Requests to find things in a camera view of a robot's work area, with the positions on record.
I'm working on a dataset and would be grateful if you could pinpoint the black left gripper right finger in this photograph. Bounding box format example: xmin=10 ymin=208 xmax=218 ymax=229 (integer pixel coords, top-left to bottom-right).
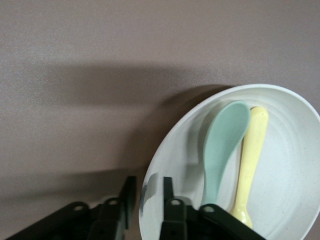
xmin=159 ymin=176 xmax=266 ymax=240

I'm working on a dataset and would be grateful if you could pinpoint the yellow plastic fork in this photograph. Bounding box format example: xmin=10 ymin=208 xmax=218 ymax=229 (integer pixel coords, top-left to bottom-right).
xmin=229 ymin=106 xmax=270 ymax=229

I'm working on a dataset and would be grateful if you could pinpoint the teal plastic spoon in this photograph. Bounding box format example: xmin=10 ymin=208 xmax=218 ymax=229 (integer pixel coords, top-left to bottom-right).
xmin=199 ymin=100 xmax=252 ymax=209

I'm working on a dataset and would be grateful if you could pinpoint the white round plate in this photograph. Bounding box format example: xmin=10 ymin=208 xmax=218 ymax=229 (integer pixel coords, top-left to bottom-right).
xmin=138 ymin=83 xmax=320 ymax=240

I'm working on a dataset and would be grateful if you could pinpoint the brown table mat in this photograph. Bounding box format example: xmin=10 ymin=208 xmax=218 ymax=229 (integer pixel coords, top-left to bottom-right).
xmin=0 ymin=0 xmax=320 ymax=240

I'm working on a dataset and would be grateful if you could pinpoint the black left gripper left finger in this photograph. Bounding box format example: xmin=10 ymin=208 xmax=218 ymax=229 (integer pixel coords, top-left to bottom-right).
xmin=4 ymin=176 xmax=137 ymax=240

